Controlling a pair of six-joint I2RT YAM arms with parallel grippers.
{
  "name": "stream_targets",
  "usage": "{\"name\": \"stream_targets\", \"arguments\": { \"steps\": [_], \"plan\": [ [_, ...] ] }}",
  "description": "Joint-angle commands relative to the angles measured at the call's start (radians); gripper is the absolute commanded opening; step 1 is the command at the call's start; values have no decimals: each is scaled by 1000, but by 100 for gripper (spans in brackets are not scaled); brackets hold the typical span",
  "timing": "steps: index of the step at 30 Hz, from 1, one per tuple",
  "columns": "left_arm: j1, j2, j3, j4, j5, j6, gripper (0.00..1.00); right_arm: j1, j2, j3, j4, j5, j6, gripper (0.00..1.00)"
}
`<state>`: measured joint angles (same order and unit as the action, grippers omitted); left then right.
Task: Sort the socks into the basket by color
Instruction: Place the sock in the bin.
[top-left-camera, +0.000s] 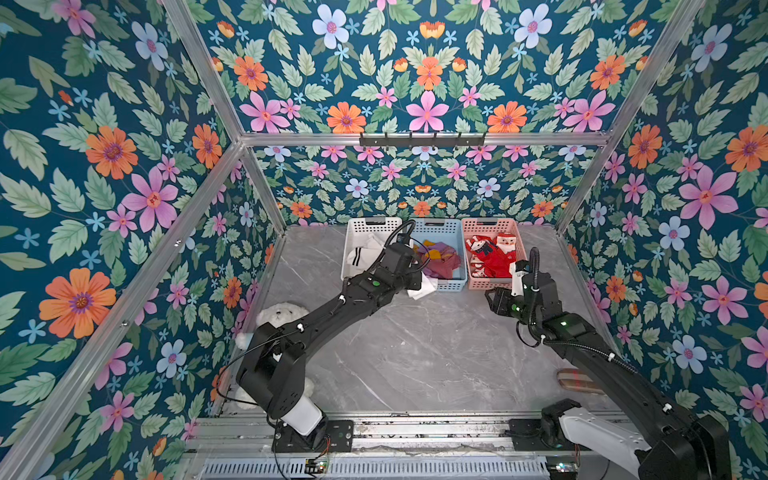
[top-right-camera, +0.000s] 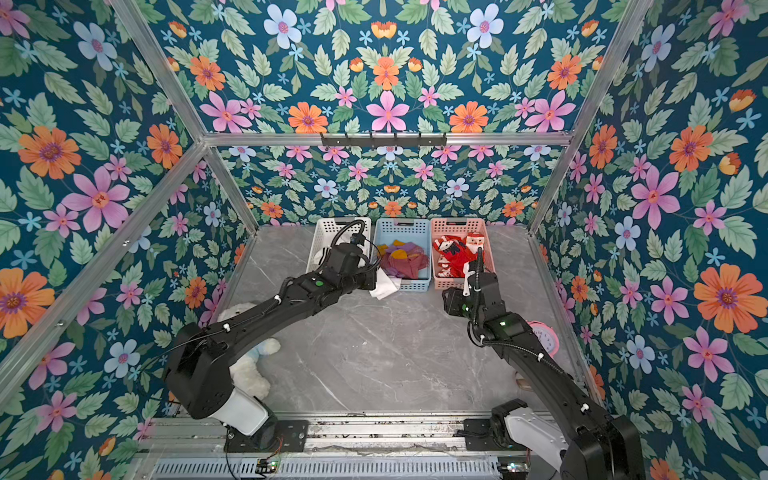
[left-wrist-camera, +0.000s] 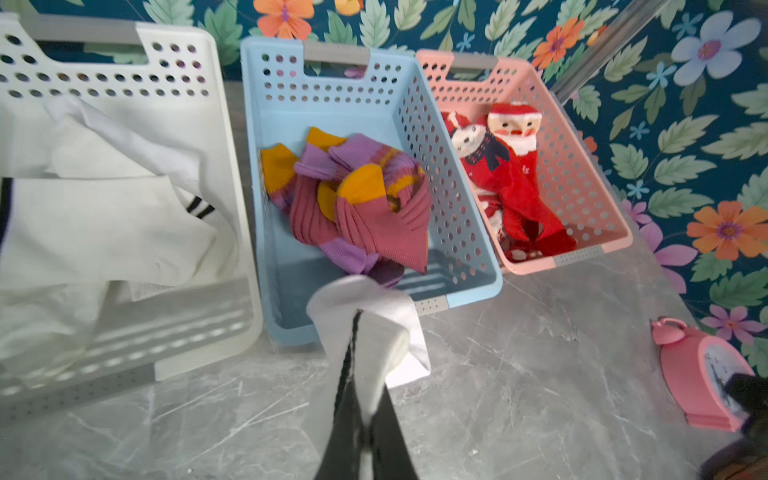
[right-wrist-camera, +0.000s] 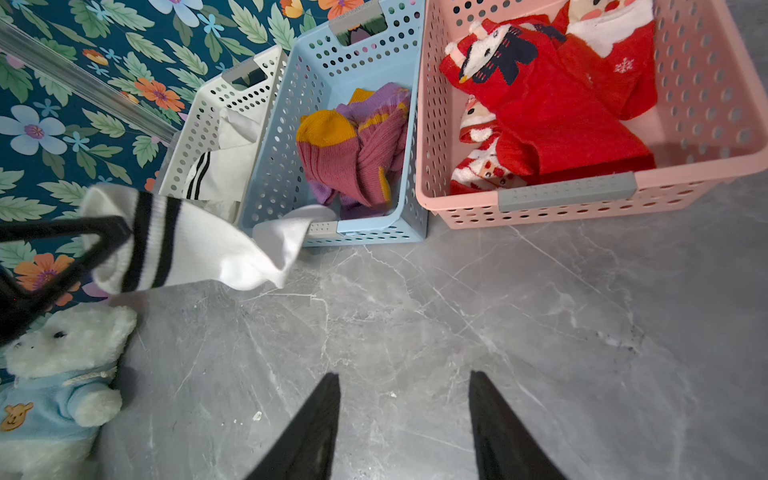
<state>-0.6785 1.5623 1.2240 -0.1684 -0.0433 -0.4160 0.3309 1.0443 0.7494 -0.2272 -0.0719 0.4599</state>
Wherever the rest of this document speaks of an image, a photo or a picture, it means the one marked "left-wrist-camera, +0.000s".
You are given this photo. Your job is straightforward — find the small white ankle sock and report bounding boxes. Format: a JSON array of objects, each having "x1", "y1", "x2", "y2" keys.
[{"x1": 1, "y1": 277, "x2": 113, "y2": 388}]

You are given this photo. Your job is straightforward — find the light blue plastic basket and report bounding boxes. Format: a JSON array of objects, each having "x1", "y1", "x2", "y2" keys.
[{"x1": 241, "y1": 37, "x2": 503, "y2": 347}]

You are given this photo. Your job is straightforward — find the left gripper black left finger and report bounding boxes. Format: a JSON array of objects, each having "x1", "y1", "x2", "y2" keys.
[{"x1": 315, "y1": 310, "x2": 363, "y2": 480}]

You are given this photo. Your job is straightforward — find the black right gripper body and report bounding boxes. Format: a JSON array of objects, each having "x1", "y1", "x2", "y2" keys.
[{"x1": 725, "y1": 373, "x2": 767, "y2": 438}]

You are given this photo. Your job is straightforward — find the pink alarm clock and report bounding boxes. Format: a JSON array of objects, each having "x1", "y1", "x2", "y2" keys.
[{"x1": 651, "y1": 317, "x2": 755, "y2": 432}]

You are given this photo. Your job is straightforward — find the red santa face sock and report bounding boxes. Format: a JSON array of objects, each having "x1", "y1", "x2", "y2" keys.
[{"x1": 486, "y1": 102, "x2": 542, "y2": 181}]

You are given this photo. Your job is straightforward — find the plain red sock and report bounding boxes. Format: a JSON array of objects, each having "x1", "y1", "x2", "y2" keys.
[{"x1": 461, "y1": 151, "x2": 577, "y2": 259}]

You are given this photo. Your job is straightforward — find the white plastic basket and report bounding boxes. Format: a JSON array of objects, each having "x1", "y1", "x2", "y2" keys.
[{"x1": 1, "y1": 13, "x2": 263, "y2": 427}]

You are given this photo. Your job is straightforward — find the white sock black stripes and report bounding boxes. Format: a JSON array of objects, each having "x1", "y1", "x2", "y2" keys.
[
  {"x1": 1, "y1": 96, "x2": 239, "y2": 260},
  {"x1": 305, "y1": 274, "x2": 433, "y2": 433}
]

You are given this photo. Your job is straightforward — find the purple striped sock bottom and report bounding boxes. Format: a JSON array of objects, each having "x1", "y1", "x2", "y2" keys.
[{"x1": 289, "y1": 175, "x2": 405, "y2": 288}]

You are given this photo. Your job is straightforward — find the purple striped sock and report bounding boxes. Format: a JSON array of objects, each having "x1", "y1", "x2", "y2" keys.
[
  {"x1": 260, "y1": 127, "x2": 347, "y2": 216},
  {"x1": 289, "y1": 175, "x2": 405, "y2": 288},
  {"x1": 328, "y1": 134, "x2": 432, "y2": 275}
]

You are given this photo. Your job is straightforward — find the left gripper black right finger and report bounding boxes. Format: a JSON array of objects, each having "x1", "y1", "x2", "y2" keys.
[{"x1": 369, "y1": 387, "x2": 419, "y2": 480}]

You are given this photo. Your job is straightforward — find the red white striped santa sock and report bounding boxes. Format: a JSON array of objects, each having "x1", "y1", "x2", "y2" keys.
[{"x1": 442, "y1": 111, "x2": 510, "y2": 175}]

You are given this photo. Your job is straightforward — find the pink plastic basket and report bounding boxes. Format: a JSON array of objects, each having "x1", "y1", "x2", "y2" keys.
[{"x1": 416, "y1": 49, "x2": 633, "y2": 275}]

